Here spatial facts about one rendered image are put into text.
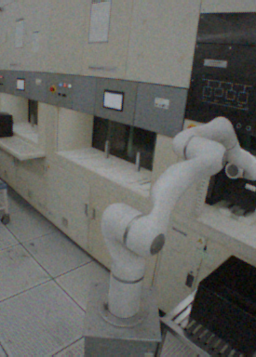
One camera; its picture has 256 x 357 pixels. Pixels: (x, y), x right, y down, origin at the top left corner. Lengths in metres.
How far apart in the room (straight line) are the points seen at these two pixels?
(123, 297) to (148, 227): 0.30
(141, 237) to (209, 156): 0.36
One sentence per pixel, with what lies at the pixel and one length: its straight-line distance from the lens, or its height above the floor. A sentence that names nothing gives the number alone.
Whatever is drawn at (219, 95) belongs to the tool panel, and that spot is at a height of 1.55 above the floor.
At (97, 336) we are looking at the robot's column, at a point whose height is 0.76.
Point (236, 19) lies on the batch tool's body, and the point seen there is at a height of 1.92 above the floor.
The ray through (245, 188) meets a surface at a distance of 1.63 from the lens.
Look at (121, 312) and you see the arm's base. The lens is 1.06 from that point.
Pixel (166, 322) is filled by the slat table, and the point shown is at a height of 0.76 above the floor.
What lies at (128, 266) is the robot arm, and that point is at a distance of 0.92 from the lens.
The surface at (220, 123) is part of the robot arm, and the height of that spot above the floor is 1.46.
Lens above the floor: 1.59
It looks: 21 degrees down
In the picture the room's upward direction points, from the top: 6 degrees clockwise
